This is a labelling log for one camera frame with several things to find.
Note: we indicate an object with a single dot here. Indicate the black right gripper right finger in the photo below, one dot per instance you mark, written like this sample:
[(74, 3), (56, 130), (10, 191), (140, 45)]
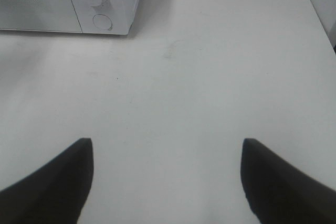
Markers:
[(277, 192)]

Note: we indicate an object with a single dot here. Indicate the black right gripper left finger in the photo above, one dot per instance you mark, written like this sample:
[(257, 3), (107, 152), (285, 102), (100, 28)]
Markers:
[(54, 193)]

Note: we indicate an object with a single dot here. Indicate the white round door button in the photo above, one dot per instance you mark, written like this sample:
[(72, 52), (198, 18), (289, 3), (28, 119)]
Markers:
[(102, 22)]

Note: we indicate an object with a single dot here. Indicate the white microwave door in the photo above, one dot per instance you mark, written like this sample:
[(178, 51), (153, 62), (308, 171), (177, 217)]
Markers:
[(39, 15)]

